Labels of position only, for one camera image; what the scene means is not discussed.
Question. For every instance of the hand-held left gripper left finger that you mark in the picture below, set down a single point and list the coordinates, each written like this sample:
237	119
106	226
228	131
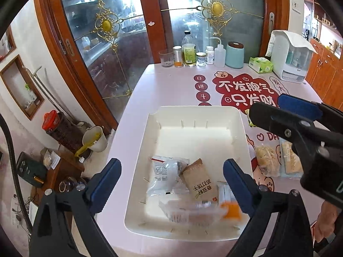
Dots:
105	186

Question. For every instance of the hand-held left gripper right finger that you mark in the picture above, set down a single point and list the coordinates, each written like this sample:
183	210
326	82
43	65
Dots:
238	188

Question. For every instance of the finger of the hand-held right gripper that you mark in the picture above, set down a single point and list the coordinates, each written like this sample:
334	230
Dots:
268	117
300	107

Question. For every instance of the yellow-green snack packet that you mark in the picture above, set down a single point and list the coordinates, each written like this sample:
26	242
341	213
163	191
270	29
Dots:
251	123

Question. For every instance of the yellow bread packet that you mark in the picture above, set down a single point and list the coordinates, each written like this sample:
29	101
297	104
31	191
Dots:
290	163

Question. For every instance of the white plastic tray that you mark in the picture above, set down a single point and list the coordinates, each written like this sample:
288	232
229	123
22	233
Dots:
193	139

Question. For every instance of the person's right forearm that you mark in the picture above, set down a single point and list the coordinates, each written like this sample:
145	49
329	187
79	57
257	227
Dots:
327	219

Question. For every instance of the orange and white snack packet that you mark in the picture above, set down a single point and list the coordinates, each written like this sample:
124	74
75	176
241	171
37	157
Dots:
225	195

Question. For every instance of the crumbly cake packet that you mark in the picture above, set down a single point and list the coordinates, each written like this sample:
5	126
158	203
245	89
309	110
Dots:
265	160

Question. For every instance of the brown cracker packet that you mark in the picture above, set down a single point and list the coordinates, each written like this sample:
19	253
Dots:
199	184

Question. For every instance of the wooden side table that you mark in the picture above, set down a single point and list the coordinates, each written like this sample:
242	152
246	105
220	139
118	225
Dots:
67	163

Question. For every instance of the wooden cabinets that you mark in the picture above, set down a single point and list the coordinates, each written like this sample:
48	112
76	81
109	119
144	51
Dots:
325	69

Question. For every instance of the white countertop appliance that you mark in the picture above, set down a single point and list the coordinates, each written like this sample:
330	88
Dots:
292	56

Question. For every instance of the green tissue pack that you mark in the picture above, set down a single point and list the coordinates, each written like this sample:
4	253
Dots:
260	64

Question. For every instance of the clear pink snack packet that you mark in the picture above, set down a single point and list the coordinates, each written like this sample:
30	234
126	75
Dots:
187	212

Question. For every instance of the clear red-striped snack packet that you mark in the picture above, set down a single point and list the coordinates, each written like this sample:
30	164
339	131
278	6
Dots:
163	174

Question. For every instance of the red-lidded glass jar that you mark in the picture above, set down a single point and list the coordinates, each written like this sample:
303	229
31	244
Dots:
63	133

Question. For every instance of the teal canister with brown lid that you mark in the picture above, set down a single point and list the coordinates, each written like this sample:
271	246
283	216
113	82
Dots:
235	56

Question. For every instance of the white squeeze bottle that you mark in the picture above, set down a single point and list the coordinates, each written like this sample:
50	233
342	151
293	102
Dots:
219	57

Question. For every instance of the dark handheld device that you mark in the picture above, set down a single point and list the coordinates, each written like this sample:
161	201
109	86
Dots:
29	168

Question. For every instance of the pink printed tablecloth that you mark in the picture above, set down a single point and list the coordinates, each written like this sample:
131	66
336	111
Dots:
187	91

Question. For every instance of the white pill bottle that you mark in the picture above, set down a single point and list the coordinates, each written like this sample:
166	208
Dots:
210	55

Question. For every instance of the small glass jar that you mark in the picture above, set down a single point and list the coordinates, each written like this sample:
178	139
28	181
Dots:
201	59

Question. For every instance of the glass oil bottle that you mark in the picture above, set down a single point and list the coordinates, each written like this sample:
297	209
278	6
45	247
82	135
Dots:
189	52

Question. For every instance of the orange liquid jar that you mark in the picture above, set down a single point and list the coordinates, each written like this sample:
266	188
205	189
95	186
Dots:
177	57

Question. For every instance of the ribbed glass cup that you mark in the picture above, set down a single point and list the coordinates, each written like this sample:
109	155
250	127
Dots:
166	58

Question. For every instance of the wooden wall niche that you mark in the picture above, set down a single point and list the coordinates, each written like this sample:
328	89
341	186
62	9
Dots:
24	85

